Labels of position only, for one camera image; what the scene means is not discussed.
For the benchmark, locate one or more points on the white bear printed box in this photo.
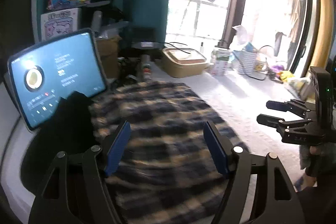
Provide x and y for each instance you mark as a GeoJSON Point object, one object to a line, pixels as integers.
{"type": "Point", "coordinates": [61, 22]}

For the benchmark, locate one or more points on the white bear mug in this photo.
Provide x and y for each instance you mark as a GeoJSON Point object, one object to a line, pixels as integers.
{"type": "Point", "coordinates": [261, 64]}

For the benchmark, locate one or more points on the black folded garment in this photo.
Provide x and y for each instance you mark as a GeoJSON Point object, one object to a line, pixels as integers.
{"type": "Point", "coordinates": [69, 129]}

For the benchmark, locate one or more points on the right hand in grey glove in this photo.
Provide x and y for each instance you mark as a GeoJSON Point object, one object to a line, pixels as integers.
{"type": "Point", "coordinates": [317, 160]}

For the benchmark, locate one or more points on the white perforated plastic basket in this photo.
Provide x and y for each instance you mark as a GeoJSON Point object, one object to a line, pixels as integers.
{"type": "Point", "coordinates": [244, 62]}

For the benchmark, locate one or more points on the tablet with lit screen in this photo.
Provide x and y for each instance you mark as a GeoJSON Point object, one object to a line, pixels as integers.
{"type": "Point", "coordinates": [46, 72]}

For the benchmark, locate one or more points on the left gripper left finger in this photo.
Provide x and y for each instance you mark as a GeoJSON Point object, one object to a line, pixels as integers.
{"type": "Point", "coordinates": [73, 189]}

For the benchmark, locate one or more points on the blue plaid pants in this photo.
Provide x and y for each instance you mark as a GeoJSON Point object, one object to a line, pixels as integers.
{"type": "Point", "coordinates": [166, 174]}

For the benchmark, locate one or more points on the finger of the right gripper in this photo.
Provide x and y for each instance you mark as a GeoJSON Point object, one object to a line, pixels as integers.
{"type": "Point", "coordinates": [297, 107]}
{"type": "Point", "coordinates": [283, 126]}

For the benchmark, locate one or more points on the hanging laundry clothes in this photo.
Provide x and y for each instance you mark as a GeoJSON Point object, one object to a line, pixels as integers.
{"type": "Point", "coordinates": [291, 27]}

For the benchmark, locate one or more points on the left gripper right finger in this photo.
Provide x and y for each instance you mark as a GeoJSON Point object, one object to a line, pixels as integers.
{"type": "Point", "coordinates": [274, 199]}

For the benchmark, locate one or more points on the black spray can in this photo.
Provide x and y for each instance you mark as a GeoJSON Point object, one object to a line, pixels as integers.
{"type": "Point", "coordinates": [146, 68]}

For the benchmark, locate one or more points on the yellow plastic bag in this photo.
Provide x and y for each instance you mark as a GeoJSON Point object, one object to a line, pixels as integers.
{"type": "Point", "coordinates": [285, 76]}

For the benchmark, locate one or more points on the white plastic bag in basket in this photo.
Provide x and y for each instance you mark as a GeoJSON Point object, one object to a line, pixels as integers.
{"type": "Point", "coordinates": [241, 38]}

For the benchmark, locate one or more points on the yellow curtain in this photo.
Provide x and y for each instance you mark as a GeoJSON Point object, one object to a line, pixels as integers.
{"type": "Point", "coordinates": [324, 35]}

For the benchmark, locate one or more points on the brown lidded food container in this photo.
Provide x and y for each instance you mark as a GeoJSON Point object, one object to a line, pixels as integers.
{"type": "Point", "coordinates": [183, 63]}

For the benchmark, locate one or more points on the purple cloth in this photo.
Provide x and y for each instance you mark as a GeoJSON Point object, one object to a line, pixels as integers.
{"type": "Point", "coordinates": [277, 68]}

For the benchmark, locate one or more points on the white yellow wipes packet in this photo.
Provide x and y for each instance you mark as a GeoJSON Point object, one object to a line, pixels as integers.
{"type": "Point", "coordinates": [297, 84]}

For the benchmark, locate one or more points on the green white milk carton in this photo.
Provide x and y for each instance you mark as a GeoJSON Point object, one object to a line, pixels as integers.
{"type": "Point", "coordinates": [219, 61]}

